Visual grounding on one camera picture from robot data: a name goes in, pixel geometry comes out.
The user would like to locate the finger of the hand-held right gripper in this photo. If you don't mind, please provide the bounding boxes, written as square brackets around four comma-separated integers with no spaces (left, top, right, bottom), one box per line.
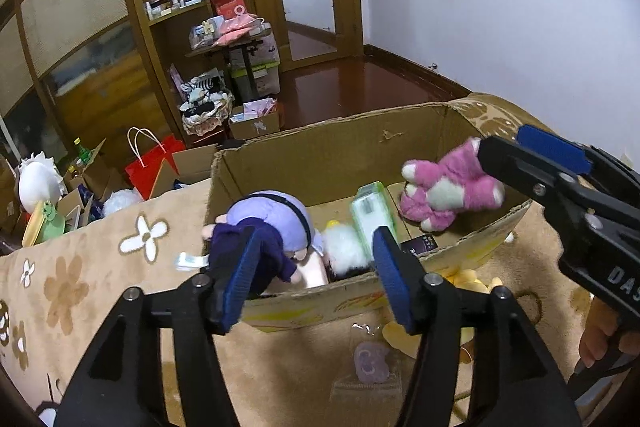
[478,137,601,219]
[516,125,640,208]

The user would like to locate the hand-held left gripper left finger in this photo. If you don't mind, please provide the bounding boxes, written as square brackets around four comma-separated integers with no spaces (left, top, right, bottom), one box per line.
[52,224,258,427]

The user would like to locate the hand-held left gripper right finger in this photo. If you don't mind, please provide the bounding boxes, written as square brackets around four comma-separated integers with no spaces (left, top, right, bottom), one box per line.
[372,224,583,427]

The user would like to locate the small black box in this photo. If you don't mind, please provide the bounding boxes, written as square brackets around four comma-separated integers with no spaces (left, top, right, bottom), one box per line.
[400,234,441,256]

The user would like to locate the black white fluffy plush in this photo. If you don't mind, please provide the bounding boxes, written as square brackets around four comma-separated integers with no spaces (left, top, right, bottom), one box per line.
[320,221,376,280]

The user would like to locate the pink plush bear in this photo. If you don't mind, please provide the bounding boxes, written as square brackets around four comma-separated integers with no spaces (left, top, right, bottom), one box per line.
[400,138,506,232]

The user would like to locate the green packet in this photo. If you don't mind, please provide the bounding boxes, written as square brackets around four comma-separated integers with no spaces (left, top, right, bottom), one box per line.
[350,182,398,253]

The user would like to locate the pink soft block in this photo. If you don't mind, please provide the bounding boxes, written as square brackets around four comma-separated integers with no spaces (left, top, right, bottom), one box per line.
[305,252,329,285]

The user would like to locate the purple-haired plush doll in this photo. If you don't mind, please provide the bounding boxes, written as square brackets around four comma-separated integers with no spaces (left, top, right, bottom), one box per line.
[174,190,328,298]

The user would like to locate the person's right hand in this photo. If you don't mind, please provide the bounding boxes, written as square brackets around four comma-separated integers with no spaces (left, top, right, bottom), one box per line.
[578,294,623,370]

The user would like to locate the yellow plush bear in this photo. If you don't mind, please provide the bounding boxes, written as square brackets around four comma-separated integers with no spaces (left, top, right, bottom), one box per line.
[382,268,506,365]

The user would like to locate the purple charm in clear packet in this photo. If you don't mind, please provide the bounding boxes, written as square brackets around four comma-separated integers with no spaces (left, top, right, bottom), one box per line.
[332,324,403,400]

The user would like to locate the beige flower printed blanket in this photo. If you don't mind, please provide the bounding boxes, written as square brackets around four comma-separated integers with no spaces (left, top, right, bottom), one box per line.
[0,93,640,427]

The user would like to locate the flat cardboard box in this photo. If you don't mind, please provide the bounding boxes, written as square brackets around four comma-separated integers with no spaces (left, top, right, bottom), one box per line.
[150,144,219,200]

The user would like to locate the red paper bag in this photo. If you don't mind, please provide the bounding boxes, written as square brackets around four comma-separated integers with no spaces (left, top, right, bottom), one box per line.
[125,127,187,200]

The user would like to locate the small open cardboard box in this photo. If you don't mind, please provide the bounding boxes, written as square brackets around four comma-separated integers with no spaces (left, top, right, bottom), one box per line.
[229,99,282,140]

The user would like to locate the wicker basket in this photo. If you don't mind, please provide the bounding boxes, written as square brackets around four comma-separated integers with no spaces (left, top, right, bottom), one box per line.
[181,89,235,138]

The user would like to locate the open cardboard box with bottles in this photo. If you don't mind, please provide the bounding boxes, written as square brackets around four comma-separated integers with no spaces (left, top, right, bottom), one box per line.
[62,138,131,208]

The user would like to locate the green frog toy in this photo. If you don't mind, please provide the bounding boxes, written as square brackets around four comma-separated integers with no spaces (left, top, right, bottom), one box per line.
[37,202,68,243]

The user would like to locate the striped plush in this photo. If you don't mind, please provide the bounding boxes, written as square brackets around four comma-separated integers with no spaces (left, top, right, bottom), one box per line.
[181,74,223,105]

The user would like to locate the clear plastic storage box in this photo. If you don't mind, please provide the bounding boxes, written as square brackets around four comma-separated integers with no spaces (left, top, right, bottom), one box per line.
[229,32,281,105]

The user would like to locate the white-haired plush head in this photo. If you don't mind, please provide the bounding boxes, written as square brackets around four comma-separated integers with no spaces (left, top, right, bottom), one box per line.
[17,152,68,212]

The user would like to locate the pink packets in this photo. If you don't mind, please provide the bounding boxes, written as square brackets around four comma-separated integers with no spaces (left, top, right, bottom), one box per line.
[212,17,266,48]

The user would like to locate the red box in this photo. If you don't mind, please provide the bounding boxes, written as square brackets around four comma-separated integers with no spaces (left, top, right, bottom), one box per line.
[210,0,249,20]

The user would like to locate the wooden wardrobe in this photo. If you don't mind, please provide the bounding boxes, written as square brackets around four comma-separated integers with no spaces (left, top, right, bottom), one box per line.
[0,0,171,188]

